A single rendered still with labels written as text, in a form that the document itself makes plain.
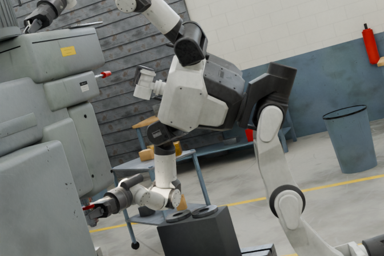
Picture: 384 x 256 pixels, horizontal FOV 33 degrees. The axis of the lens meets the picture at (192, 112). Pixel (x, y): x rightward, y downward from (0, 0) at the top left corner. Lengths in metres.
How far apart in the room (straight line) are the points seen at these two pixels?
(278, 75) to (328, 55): 7.05
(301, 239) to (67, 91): 1.11
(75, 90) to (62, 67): 0.10
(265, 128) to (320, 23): 7.11
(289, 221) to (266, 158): 0.26
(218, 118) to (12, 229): 1.10
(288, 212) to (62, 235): 1.06
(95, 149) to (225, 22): 7.70
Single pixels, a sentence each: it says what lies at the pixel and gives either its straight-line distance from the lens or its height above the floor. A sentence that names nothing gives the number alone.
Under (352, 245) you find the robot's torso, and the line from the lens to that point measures 2.81.
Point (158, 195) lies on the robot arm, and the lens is 2.64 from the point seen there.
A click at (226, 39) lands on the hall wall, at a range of 9.89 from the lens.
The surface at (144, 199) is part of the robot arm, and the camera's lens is 2.49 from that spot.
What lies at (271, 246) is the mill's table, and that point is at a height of 0.98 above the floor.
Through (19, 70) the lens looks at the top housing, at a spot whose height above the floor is 1.79.
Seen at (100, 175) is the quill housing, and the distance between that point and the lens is 2.29.
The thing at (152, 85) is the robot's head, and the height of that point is 1.61.
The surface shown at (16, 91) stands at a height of 1.72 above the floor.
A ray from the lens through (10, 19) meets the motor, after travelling 2.08.
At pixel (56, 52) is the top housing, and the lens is 2.17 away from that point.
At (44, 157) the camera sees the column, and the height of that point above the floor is 1.53.
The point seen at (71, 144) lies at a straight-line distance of 2.13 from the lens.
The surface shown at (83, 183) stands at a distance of 2.15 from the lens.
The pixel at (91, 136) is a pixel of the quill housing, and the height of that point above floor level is 1.51.
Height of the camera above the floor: 1.69
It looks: 5 degrees down
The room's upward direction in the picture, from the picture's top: 16 degrees counter-clockwise
